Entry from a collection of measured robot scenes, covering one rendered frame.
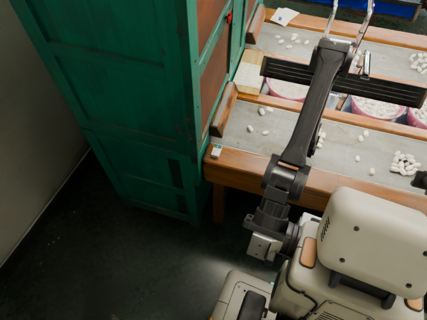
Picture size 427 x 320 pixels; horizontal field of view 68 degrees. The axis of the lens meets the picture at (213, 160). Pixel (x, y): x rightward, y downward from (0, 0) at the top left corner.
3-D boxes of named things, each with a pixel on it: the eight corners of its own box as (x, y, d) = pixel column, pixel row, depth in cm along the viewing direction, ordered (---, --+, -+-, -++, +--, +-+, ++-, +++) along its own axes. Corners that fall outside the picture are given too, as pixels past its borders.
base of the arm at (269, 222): (241, 226, 77) (289, 244, 75) (251, 195, 76) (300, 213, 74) (246, 218, 85) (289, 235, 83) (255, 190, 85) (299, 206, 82)
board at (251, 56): (258, 96, 160) (258, 95, 159) (229, 90, 163) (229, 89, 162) (271, 55, 177) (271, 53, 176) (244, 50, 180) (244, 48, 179)
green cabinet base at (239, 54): (203, 229, 202) (197, 158, 131) (124, 206, 211) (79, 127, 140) (251, 84, 272) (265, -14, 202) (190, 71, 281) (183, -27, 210)
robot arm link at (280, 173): (260, 202, 78) (282, 211, 76) (274, 164, 77) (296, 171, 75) (266, 198, 87) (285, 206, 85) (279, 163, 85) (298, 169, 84)
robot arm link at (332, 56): (319, 21, 80) (361, 30, 77) (316, 47, 93) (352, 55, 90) (258, 188, 78) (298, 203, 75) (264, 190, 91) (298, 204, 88)
